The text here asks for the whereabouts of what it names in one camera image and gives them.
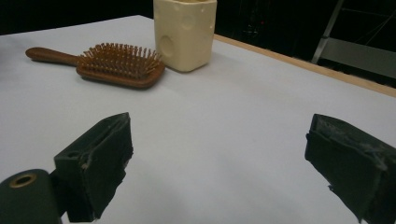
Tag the cream square cup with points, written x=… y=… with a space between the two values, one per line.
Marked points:
x=183 y=37

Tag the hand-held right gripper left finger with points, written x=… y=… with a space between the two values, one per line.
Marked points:
x=93 y=161

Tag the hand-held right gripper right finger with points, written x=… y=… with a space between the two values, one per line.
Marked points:
x=351 y=161

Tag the white metal stand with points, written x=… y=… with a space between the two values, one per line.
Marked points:
x=358 y=54

